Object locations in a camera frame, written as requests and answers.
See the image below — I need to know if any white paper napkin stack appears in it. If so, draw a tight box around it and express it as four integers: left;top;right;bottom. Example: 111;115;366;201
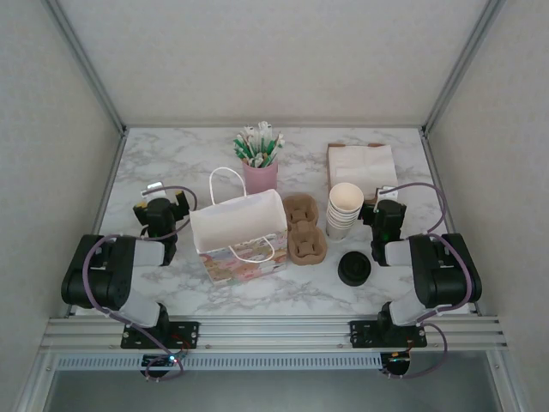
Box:
328;143;399;203

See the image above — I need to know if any black printed paper coffee cup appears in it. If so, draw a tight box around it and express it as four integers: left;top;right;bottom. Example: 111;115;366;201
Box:
329;182;365;214

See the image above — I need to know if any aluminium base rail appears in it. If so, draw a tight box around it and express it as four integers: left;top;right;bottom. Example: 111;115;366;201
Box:
40;315;510;355

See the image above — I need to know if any pink straw holder cup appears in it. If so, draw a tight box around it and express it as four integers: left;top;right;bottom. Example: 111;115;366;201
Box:
242;154;279;195

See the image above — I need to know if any small left circuit board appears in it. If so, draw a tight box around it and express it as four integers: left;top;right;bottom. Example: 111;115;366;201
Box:
142;354;179;368

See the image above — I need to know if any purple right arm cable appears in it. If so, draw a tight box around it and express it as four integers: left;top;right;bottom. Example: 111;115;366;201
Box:
383;182;478;381

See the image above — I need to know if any aluminium table side rail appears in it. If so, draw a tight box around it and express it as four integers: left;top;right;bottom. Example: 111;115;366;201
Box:
63;128;129;318
422;128;480;317

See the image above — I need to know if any white printed paper gift bag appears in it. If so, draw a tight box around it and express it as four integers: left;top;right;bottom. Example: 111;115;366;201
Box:
188;167;289;285

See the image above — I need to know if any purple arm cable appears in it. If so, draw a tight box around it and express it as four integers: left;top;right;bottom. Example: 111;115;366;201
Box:
383;182;478;381
81;185;198;383

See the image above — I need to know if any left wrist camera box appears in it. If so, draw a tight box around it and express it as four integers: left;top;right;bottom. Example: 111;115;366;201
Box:
143;182;169;200

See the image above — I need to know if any grey slotted cable duct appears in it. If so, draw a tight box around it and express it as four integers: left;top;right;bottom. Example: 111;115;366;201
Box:
55;354;383;371

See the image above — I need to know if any aluminium frame post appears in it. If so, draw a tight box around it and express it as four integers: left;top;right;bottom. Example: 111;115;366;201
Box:
40;0;129;135
421;0;508;135

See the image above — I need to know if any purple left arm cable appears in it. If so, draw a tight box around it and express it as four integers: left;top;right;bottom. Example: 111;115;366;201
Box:
81;185;198;383

